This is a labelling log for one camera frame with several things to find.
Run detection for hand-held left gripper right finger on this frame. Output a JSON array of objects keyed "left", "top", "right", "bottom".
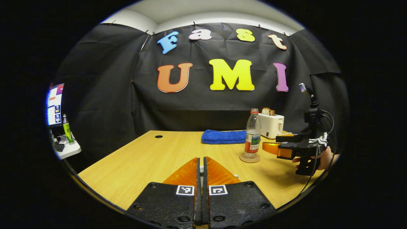
[{"left": 202, "top": 156, "right": 276, "bottom": 228}]

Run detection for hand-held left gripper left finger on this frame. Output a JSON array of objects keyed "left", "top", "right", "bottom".
[{"left": 127, "top": 157, "right": 202, "bottom": 229}]

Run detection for clear plastic water bottle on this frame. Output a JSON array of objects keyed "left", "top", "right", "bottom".
[{"left": 244, "top": 108, "right": 262, "bottom": 160}]

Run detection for round brown coaster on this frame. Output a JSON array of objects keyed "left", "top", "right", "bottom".
[{"left": 239, "top": 153, "right": 261, "bottom": 163}]

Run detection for green drink bottle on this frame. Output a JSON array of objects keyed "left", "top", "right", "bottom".
[{"left": 63, "top": 114, "right": 74, "bottom": 145}]

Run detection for white toaster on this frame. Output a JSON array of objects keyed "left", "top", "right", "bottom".
[{"left": 258, "top": 114, "right": 285, "bottom": 139}]

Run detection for folded blue towel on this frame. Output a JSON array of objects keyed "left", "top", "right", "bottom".
[{"left": 201, "top": 129, "right": 248, "bottom": 144}]

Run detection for white side desk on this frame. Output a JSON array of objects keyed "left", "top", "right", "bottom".
[{"left": 52, "top": 134, "right": 82, "bottom": 160}]

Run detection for computer monitor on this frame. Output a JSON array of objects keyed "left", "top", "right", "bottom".
[{"left": 47, "top": 83, "right": 65, "bottom": 128}]

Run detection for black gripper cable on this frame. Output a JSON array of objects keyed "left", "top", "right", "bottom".
[{"left": 298, "top": 110, "right": 338, "bottom": 195}]

